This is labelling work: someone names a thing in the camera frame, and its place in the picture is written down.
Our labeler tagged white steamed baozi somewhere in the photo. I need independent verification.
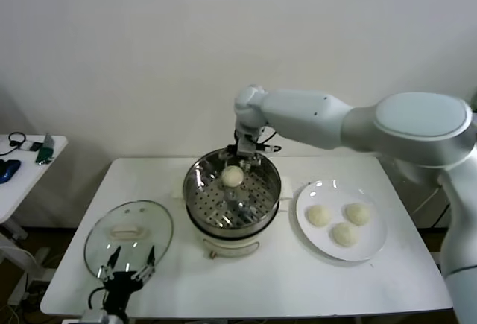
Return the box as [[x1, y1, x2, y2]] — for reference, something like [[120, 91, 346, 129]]
[[221, 165, 245, 188], [330, 222, 360, 247], [344, 203, 372, 226], [306, 204, 332, 227]]

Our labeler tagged glass pot lid cream handle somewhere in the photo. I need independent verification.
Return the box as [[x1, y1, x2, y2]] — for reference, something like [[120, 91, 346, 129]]
[[83, 200, 174, 279]]

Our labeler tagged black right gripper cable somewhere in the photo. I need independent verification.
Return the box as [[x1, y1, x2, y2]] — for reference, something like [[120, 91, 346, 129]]
[[256, 130, 283, 153]]

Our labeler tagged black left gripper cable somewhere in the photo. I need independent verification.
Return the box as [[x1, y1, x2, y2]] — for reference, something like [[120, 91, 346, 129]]
[[88, 286, 109, 312]]

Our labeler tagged black looped cable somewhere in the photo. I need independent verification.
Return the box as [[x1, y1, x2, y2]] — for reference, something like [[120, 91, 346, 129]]
[[0, 133, 28, 156]]

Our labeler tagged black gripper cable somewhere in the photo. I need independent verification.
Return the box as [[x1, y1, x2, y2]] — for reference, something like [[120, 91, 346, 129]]
[[88, 286, 109, 312], [256, 130, 283, 153]]

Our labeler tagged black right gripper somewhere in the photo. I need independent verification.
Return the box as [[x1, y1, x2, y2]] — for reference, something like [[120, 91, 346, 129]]
[[223, 132, 262, 171]]

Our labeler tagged green handled tool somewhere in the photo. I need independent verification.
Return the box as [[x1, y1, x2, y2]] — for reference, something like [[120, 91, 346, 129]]
[[36, 133, 56, 167]]

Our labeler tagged blue object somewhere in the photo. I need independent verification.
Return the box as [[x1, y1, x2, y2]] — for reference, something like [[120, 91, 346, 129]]
[[0, 159, 22, 185]]

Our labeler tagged white round plate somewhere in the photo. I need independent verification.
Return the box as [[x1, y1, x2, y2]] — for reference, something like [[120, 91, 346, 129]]
[[295, 179, 388, 262]]

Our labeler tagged white side table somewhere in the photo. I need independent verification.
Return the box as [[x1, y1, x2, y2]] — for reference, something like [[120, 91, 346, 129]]
[[0, 134, 70, 243]]

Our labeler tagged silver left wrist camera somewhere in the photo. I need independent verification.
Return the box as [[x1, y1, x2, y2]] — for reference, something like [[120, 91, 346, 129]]
[[80, 309, 113, 324]]

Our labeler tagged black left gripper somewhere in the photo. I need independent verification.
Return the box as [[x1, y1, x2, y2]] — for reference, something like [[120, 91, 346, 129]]
[[97, 245, 157, 313]]

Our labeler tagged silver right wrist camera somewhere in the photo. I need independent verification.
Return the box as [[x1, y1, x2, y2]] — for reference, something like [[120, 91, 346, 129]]
[[238, 136, 258, 156]]

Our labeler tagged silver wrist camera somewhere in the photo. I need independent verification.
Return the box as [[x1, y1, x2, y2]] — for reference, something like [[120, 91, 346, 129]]
[[238, 136, 258, 156], [80, 309, 113, 324]]

